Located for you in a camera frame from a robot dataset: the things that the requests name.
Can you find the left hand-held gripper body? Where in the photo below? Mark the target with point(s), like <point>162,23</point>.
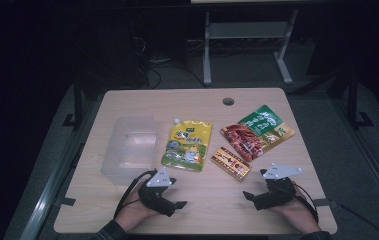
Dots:
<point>157,195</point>

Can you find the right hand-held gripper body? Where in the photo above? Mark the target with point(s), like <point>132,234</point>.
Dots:
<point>277,190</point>

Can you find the yellow spouted pouch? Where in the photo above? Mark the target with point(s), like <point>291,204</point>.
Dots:
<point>187,143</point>

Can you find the clear plastic container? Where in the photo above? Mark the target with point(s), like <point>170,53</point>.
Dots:
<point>128,151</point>

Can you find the person's left hand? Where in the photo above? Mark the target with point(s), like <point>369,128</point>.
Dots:
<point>132,213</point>

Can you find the person's right hand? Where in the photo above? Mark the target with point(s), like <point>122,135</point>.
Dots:
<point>298,213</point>

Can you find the red and green snack packet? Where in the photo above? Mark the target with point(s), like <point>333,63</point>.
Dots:
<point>255,133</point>

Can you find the black metal stand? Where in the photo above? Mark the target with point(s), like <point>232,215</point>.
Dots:
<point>77,106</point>
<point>353,106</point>

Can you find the white metal stand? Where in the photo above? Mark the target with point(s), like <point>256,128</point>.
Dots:
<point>247,30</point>

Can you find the black table bracket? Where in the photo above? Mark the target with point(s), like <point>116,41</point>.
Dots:
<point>324,202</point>
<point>66,201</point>

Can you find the aluminium rail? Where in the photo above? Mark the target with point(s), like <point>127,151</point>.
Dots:
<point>53,186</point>
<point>373,166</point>

